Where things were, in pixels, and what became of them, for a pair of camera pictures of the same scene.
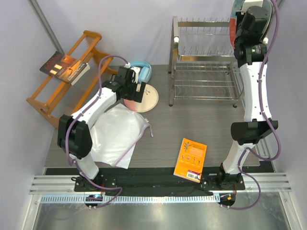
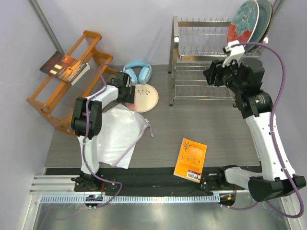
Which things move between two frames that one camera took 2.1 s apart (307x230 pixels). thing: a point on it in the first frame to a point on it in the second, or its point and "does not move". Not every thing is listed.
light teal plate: x=265 y=12 does not move
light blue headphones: x=145 y=73 does not move
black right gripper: x=239 y=16 to x=215 y=69
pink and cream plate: x=150 y=100 does not move
